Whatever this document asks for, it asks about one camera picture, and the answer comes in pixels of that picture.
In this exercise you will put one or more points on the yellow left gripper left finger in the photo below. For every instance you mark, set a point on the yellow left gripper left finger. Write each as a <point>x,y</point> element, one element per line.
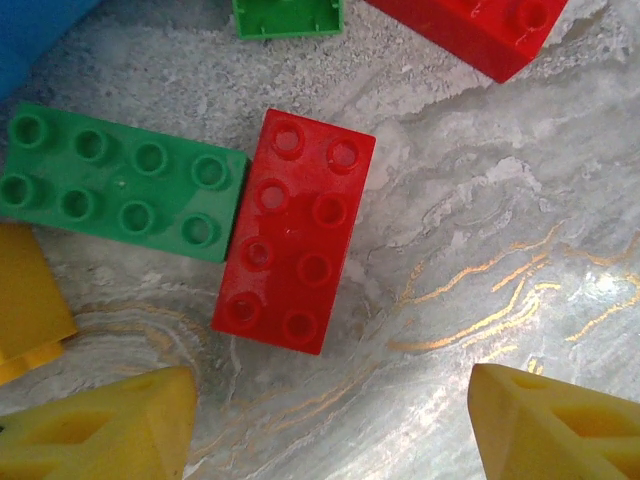
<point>100,435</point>

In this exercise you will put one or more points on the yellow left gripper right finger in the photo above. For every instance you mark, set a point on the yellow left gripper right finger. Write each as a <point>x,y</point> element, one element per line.
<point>550,435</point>

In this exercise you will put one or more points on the yellow small lego brick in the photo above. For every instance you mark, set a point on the yellow small lego brick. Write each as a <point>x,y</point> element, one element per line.
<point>30,300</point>

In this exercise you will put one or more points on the green long lego brick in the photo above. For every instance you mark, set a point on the green long lego brick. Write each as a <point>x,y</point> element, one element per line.
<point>115,185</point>

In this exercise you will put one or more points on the red long lego brick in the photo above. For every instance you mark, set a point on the red long lego brick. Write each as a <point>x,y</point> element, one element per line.
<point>295,235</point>
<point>475,35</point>

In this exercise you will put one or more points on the green small lego brick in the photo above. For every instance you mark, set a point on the green small lego brick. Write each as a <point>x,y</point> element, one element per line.
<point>285,22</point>

